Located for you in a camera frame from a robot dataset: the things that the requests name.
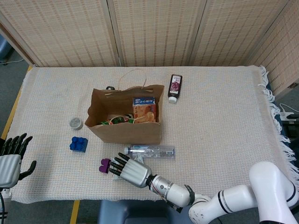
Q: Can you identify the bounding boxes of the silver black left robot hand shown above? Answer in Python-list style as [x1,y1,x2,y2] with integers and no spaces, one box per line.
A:
[0,133,37,189]

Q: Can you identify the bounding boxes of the purple toy brick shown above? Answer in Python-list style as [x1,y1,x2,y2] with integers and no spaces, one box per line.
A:
[99,158,112,174]

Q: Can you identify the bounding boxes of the white woven tablecloth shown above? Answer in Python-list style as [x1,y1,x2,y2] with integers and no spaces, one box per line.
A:
[7,65,299,203]

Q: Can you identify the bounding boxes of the blue padded chair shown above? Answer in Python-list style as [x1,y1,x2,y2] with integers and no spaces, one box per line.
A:
[97,200,197,224]

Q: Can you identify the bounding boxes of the blue orange biscuit box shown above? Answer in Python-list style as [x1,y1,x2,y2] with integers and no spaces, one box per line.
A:
[132,97,157,123]

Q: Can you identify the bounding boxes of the white power strip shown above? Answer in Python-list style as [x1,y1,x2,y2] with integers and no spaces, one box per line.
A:
[279,104,295,122]

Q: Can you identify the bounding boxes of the blue toy brick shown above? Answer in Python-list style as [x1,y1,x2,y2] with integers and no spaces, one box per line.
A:
[69,136,89,153]

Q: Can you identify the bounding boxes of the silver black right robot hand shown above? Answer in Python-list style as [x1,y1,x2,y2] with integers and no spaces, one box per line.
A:
[108,153,153,189]

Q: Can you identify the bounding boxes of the blue grey office chair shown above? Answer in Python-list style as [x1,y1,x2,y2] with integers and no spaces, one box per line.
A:
[0,38,12,65]

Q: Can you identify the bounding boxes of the dark juice bottle white cap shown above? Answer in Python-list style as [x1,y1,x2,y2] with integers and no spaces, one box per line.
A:
[167,74,183,104]

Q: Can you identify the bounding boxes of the green chip canister red lid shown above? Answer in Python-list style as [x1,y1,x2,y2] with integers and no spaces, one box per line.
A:
[100,114,135,126]

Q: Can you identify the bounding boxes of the beige bamboo folding screen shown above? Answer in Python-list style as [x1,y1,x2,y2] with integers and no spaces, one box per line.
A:
[0,0,299,96]

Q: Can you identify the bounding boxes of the clear plastic water bottle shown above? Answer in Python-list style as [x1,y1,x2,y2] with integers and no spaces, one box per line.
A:
[123,144,176,160]

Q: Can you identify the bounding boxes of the brown paper bag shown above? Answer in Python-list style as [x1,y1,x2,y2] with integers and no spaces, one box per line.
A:
[84,68,165,145]

